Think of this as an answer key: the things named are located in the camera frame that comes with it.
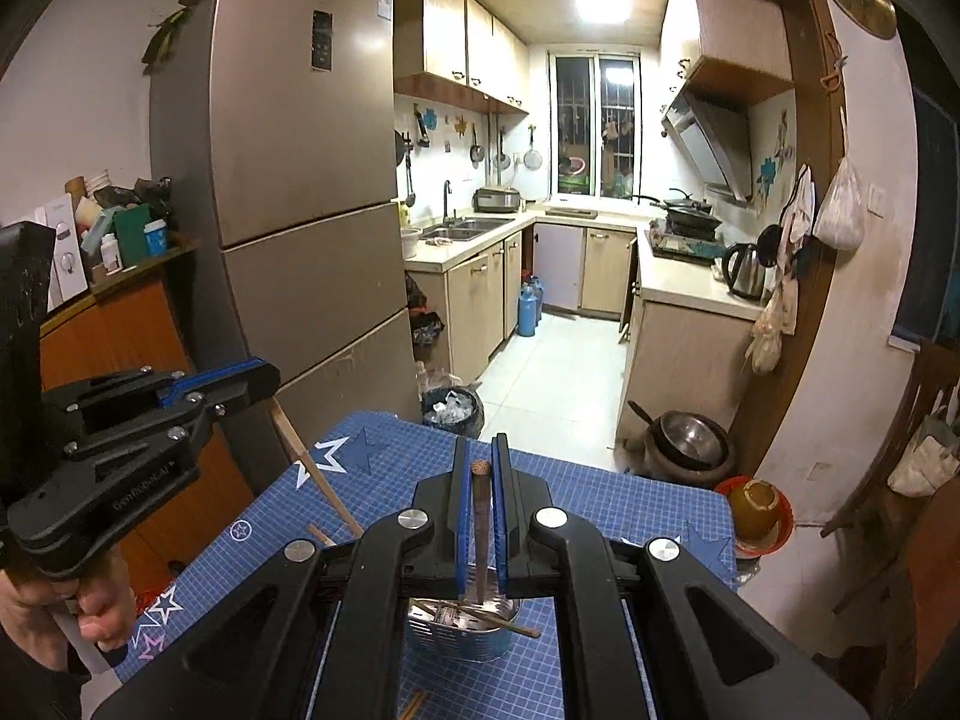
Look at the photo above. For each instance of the steel kitchen sink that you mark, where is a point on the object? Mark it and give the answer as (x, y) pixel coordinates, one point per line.
(465, 229)

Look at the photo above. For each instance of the white pot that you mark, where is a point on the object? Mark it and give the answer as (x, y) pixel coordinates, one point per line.
(410, 242)

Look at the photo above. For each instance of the hanging kitchen cloths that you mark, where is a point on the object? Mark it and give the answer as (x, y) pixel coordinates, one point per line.
(799, 217)

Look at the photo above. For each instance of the blue water jug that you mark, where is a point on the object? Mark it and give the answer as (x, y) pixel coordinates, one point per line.
(540, 300)

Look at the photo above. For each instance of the beige wall cabinets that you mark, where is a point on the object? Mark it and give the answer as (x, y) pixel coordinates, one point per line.
(465, 45)

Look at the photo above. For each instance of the beige cabinets below window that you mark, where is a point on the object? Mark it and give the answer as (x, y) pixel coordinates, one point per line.
(604, 270)

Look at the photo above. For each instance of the black wok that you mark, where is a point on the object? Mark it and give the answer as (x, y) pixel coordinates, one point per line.
(690, 214)

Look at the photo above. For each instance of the hanging metal strainer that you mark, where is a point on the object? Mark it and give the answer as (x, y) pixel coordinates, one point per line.
(500, 159)
(532, 157)
(476, 154)

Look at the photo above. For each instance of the kitchen faucet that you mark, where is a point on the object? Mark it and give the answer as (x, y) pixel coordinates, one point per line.
(448, 199)

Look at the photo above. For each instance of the black garbage bag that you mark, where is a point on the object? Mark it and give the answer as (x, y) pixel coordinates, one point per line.
(424, 315)

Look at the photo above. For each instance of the dark wall board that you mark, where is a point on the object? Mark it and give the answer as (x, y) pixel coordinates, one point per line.
(937, 240)

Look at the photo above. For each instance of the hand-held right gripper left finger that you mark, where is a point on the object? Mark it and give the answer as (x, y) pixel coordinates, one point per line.
(460, 525)

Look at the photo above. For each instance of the white medicine bottle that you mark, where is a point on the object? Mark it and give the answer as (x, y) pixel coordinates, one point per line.
(111, 255)

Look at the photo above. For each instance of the silver countertop appliance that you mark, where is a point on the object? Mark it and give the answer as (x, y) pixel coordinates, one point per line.
(496, 200)

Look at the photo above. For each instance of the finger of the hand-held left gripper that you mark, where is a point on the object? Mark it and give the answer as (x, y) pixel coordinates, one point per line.
(217, 382)
(150, 435)

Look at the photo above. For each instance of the beige stove counter cabinet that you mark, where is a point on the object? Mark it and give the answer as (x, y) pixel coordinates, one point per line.
(690, 360)

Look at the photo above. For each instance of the slanted range hood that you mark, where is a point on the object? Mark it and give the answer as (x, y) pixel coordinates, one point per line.
(712, 146)

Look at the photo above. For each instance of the beige cabinet above hood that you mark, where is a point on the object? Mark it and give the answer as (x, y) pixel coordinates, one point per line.
(735, 22)

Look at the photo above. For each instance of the perforated metal utensil holder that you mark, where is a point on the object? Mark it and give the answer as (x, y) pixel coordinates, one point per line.
(465, 641)

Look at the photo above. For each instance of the person's left hand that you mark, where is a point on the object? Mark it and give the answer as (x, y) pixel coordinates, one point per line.
(109, 600)

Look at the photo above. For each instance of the bronze three-door refrigerator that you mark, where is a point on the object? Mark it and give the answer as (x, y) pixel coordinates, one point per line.
(300, 165)

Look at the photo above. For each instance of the white microwave oven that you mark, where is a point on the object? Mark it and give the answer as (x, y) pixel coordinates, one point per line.
(64, 255)

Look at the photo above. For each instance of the gas stove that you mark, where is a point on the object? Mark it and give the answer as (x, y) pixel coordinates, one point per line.
(686, 246)

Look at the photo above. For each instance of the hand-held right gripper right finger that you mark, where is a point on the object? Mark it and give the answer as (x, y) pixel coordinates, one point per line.
(501, 525)

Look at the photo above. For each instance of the blue gas cylinder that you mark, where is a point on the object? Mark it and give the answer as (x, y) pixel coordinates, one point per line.
(526, 315)

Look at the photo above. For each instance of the orange wooden cabinet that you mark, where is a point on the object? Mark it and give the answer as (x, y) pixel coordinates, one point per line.
(127, 345)

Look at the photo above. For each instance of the kitchen window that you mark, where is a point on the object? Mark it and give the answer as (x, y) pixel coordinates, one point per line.
(596, 127)

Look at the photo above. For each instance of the blue and white jar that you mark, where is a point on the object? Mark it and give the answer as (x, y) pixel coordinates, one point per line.
(154, 238)

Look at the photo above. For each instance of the green box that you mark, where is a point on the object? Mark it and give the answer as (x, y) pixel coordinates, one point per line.
(131, 236)

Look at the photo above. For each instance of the beige sink counter cabinets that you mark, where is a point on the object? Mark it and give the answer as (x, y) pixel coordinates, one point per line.
(469, 300)

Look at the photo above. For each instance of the dried leafy plant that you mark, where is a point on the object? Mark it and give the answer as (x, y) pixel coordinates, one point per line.
(172, 22)

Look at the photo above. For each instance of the black trash bin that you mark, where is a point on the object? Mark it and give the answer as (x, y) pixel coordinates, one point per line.
(454, 412)

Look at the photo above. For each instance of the blue grid star tablecloth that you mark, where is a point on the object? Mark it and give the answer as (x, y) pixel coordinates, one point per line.
(600, 487)

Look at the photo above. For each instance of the beige hanging bag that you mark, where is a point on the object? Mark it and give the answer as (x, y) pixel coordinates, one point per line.
(769, 337)

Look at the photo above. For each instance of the white hanging plastic bag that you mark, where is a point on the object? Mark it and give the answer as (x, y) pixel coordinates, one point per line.
(840, 210)

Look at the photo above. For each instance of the steel electric kettle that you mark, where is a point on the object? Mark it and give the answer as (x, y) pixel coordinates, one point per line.
(746, 274)

